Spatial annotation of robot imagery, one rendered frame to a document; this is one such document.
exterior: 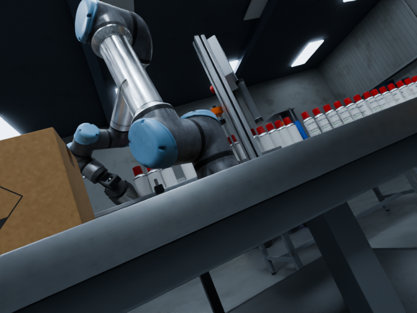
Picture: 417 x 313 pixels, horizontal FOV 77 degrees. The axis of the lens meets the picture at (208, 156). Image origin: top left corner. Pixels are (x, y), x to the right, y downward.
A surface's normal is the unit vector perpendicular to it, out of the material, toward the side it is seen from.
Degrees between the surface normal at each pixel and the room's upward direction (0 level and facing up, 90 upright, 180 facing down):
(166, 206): 90
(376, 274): 90
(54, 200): 90
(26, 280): 90
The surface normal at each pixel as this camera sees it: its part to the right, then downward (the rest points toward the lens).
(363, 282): 0.25, -0.33
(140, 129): -0.59, 0.22
